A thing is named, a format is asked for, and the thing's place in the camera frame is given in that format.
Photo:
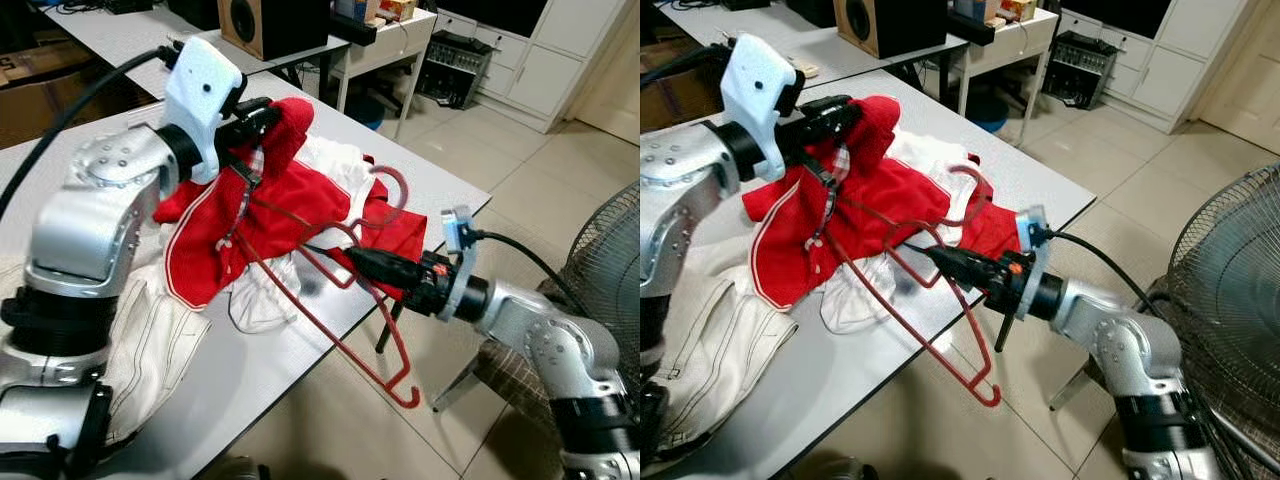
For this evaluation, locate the red polo shirt white trim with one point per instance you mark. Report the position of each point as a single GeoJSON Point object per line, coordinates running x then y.
{"type": "Point", "coordinates": [880, 210]}
{"type": "Point", "coordinates": [280, 210]}

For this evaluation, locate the red plastic clothes hanger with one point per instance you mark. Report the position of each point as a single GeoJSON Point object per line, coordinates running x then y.
{"type": "Point", "coordinates": [988, 403]}
{"type": "Point", "coordinates": [405, 404]}

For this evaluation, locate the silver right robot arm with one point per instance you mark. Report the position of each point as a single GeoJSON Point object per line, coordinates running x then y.
{"type": "Point", "coordinates": [1130, 350]}
{"type": "Point", "coordinates": [560, 350]}

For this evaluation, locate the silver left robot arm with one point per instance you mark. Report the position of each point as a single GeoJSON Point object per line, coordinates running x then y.
{"type": "Point", "coordinates": [680, 200]}
{"type": "Point", "coordinates": [90, 220]}

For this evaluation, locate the plain red shirt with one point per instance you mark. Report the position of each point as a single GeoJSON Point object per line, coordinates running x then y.
{"type": "Point", "coordinates": [395, 235]}
{"type": "Point", "coordinates": [1000, 235]}

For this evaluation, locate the white remote control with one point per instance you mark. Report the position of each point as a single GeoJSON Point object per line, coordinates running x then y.
{"type": "Point", "coordinates": [805, 70]}

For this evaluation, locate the white crumpled shirt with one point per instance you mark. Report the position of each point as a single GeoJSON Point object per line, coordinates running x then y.
{"type": "Point", "coordinates": [925, 155]}
{"type": "Point", "coordinates": [335, 160]}

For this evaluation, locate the wooden speaker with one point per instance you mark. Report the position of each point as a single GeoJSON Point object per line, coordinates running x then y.
{"type": "Point", "coordinates": [890, 25]}
{"type": "Point", "coordinates": [275, 25]}

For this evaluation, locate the blue bin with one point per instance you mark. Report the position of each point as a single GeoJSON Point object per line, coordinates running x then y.
{"type": "Point", "coordinates": [365, 112]}
{"type": "Point", "coordinates": [990, 113]}

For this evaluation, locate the white shirt black label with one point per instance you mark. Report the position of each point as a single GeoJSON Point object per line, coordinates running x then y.
{"type": "Point", "coordinates": [262, 300]}
{"type": "Point", "coordinates": [855, 300]}

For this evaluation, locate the white table black legs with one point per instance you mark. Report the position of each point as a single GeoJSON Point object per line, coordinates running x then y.
{"type": "Point", "coordinates": [860, 360]}
{"type": "Point", "coordinates": [270, 360]}

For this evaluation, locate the plain cardboard box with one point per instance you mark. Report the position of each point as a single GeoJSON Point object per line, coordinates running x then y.
{"type": "Point", "coordinates": [40, 100]}
{"type": "Point", "coordinates": [680, 95]}

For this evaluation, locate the long grey table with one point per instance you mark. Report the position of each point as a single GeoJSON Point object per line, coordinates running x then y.
{"type": "Point", "coordinates": [720, 20]}
{"type": "Point", "coordinates": [130, 30]}

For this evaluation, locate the small white desk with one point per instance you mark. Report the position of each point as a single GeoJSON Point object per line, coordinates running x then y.
{"type": "Point", "coordinates": [400, 40]}
{"type": "Point", "coordinates": [1020, 40]}

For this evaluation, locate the black mesh fan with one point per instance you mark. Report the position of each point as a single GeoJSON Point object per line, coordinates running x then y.
{"type": "Point", "coordinates": [610, 260]}
{"type": "Point", "coordinates": [1230, 300]}

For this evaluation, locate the grey robot foot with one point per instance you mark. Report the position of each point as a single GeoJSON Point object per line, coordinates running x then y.
{"type": "Point", "coordinates": [835, 468]}
{"type": "Point", "coordinates": [240, 468]}

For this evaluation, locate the white drawer cabinets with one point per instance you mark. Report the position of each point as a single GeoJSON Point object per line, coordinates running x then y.
{"type": "Point", "coordinates": [560, 70]}
{"type": "Point", "coordinates": [1180, 70]}

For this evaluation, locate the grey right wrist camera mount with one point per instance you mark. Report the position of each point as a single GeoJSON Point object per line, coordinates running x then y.
{"type": "Point", "coordinates": [458, 235]}
{"type": "Point", "coordinates": [1033, 232]}

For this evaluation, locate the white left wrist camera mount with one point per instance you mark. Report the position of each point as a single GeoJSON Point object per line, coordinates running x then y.
{"type": "Point", "coordinates": [760, 90]}
{"type": "Point", "coordinates": [200, 90]}

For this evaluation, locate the plaid chair chrome frame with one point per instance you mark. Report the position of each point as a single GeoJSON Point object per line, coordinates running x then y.
{"type": "Point", "coordinates": [510, 370]}
{"type": "Point", "coordinates": [1075, 385]}

